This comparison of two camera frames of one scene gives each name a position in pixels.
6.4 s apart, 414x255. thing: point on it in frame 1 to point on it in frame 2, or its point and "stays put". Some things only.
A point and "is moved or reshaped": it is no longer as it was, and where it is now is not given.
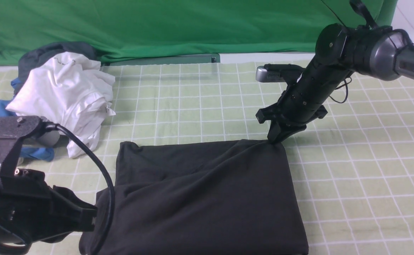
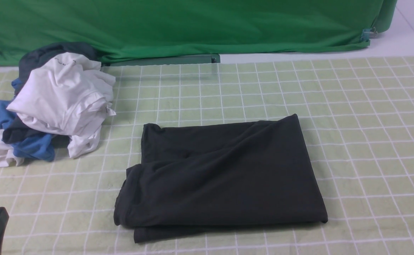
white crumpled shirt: [71, 90] stays put
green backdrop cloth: [9, 27] stays put
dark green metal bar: [206, 58] stays put
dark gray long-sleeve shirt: [225, 198] is moved or reshaped
